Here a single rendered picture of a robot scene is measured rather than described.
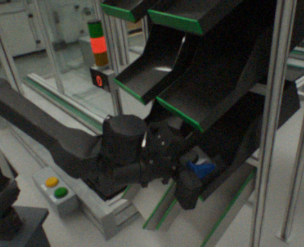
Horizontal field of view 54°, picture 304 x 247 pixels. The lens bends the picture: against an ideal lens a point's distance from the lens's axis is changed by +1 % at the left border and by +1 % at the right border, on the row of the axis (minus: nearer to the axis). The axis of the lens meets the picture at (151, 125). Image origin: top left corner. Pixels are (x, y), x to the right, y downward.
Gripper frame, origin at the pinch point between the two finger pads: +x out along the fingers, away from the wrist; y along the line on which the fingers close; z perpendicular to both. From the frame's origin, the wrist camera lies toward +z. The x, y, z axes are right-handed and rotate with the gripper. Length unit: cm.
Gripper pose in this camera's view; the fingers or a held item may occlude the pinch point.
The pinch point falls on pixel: (193, 160)
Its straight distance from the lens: 58.8
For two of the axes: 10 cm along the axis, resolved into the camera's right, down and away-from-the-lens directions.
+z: 1.6, -8.6, -4.9
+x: 9.1, -0.6, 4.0
